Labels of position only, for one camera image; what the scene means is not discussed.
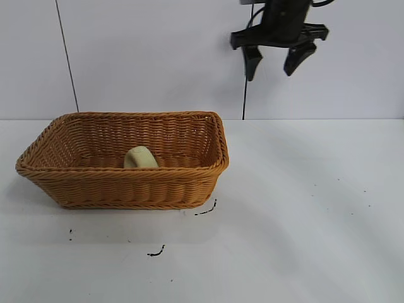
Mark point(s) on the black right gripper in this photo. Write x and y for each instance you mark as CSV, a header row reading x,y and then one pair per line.
x,y
282,22

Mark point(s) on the pale yellow egg yolk pastry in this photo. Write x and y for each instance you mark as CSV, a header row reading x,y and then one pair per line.
x,y
140,159

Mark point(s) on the brown woven wicker basket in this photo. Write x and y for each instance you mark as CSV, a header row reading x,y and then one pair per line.
x,y
126,186

